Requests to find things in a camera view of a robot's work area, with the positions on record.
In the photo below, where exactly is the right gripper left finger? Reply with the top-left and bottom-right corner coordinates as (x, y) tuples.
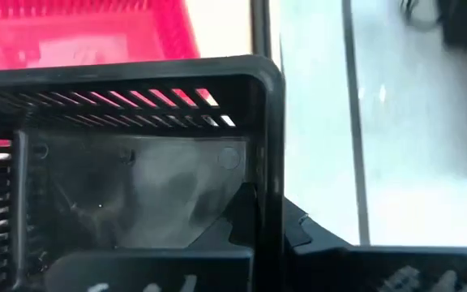
(45, 181), (259, 292)

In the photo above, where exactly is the coiled black cable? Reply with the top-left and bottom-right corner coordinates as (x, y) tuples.
(398, 0), (445, 32)

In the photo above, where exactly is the red plastic slotted basket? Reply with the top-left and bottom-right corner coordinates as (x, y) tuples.
(0, 0), (201, 74)

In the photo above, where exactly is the black aluminium table frame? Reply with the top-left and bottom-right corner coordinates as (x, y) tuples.
(251, 0), (273, 58)

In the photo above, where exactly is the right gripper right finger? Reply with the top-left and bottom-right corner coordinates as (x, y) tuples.
(284, 197), (467, 292)

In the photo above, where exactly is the black plastic slotted basket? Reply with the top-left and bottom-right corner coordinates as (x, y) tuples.
(0, 54), (287, 292)

